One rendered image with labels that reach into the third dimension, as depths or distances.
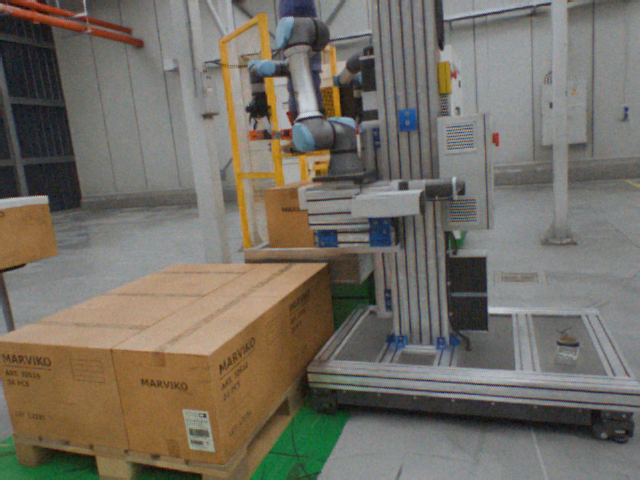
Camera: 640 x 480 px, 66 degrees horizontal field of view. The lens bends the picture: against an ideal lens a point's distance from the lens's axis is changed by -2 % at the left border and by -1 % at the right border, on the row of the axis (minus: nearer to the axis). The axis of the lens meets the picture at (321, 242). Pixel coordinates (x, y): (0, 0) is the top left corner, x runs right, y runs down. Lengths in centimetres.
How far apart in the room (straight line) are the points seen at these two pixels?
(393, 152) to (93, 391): 151
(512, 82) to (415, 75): 922
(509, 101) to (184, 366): 1022
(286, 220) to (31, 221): 168
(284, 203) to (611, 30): 954
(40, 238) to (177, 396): 211
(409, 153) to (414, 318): 74
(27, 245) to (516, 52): 983
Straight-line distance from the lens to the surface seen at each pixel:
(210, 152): 383
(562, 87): 537
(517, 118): 1133
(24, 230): 362
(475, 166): 210
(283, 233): 288
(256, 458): 206
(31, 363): 222
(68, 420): 220
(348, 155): 205
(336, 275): 275
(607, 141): 1151
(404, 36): 221
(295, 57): 208
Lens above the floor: 116
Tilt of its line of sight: 11 degrees down
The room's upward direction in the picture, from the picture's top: 5 degrees counter-clockwise
